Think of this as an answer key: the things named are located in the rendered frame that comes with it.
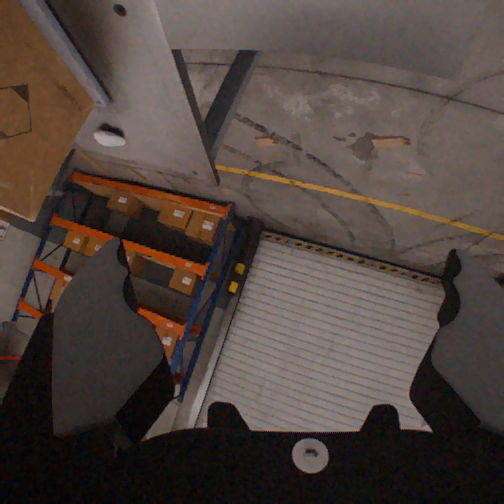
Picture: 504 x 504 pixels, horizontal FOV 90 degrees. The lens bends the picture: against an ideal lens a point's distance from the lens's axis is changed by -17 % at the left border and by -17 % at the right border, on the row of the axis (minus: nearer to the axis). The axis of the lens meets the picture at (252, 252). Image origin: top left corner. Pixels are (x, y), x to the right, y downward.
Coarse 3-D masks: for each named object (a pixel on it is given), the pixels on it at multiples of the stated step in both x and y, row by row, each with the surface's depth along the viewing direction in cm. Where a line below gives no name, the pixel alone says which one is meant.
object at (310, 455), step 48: (192, 432) 5; (240, 432) 5; (288, 432) 5; (336, 432) 5; (384, 432) 4; (432, 432) 4; (96, 480) 4; (144, 480) 4; (192, 480) 4; (240, 480) 4; (288, 480) 4; (336, 480) 4; (384, 480) 4; (432, 480) 4; (480, 480) 4
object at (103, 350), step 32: (96, 256) 10; (64, 288) 8; (96, 288) 8; (128, 288) 9; (64, 320) 7; (96, 320) 7; (128, 320) 7; (64, 352) 6; (96, 352) 6; (128, 352) 6; (160, 352) 6; (64, 384) 6; (96, 384) 6; (128, 384) 6; (160, 384) 6; (64, 416) 5; (96, 416) 5; (128, 416) 5
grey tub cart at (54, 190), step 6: (72, 150) 213; (66, 156) 212; (72, 156) 218; (66, 162) 210; (60, 168) 209; (66, 168) 210; (60, 174) 208; (54, 180) 207; (60, 180) 207; (54, 186) 208; (60, 186) 214; (48, 192) 231; (54, 192) 203; (60, 192) 211; (48, 204) 199
